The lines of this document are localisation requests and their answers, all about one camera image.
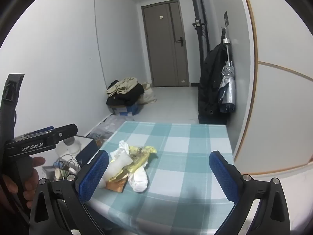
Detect black garment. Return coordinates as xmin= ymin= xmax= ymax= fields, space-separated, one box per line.
xmin=107 ymin=83 xmax=145 ymax=107

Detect orange snack wrapper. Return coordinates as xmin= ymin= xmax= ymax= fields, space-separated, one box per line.
xmin=105 ymin=175 xmax=128 ymax=193

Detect black wall hook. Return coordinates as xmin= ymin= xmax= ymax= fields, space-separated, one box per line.
xmin=221 ymin=11 xmax=231 ymax=28

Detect white wardrobe with gold trim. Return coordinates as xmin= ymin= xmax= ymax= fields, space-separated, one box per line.
xmin=232 ymin=0 xmax=313 ymax=174

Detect person's left hand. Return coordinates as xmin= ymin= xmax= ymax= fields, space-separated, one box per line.
xmin=0 ymin=156 xmax=46 ymax=210

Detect white paper wad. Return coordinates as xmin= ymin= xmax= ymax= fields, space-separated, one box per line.
xmin=99 ymin=153 xmax=131 ymax=189

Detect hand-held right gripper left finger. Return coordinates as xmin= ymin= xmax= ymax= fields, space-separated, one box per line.
xmin=29 ymin=150 xmax=110 ymax=235

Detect paper cup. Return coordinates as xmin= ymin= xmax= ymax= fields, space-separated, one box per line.
xmin=54 ymin=168 xmax=70 ymax=180

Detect green checked tablecloth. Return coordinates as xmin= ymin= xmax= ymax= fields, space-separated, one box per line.
xmin=89 ymin=121 xmax=235 ymax=235

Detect tangled cables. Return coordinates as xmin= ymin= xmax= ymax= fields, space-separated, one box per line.
xmin=52 ymin=154 xmax=81 ymax=174

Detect silver folded umbrella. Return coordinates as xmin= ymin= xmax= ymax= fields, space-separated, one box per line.
xmin=218 ymin=38 xmax=237 ymax=113

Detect patterned clear yellow wrapper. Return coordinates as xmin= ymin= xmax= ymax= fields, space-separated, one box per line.
xmin=109 ymin=152 xmax=148 ymax=182

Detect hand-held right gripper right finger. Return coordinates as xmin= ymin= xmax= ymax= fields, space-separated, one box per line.
xmin=209 ymin=150 xmax=291 ymax=235

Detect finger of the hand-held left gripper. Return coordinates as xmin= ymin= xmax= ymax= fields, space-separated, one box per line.
xmin=23 ymin=126 xmax=56 ymax=138
xmin=51 ymin=124 xmax=79 ymax=144

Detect beige clothes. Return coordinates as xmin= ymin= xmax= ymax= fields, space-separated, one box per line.
xmin=107 ymin=78 xmax=139 ymax=96

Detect white round jar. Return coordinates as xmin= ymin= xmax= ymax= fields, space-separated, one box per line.
xmin=56 ymin=137 xmax=82 ymax=155

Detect grey-brown door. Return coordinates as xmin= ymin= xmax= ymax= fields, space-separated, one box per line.
xmin=141 ymin=0 xmax=190 ymax=87

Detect dark blue flat case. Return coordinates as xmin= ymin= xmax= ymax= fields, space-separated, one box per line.
xmin=73 ymin=135 xmax=99 ymax=170

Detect dark metal door frame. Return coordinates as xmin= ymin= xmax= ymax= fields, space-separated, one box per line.
xmin=187 ymin=0 xmax=211 ymax=61

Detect beige bag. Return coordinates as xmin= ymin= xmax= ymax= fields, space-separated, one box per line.
xmin=138 ymin=82 xmax=157 ymax=104

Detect white and blue cardboard box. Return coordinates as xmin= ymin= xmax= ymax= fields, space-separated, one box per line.
xmin=109 ymin=103 xmax=145 ymax=117

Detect white tissue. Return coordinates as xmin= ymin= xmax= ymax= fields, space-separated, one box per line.
xmin=128 ymin=164 xmax=149 ymax=193
xmin=110 ymin=140 xmax=134 ymax=163

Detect clear plastic bags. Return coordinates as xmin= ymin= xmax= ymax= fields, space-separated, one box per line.
xmin=87 ymin=115 xmax=128 ymax=142

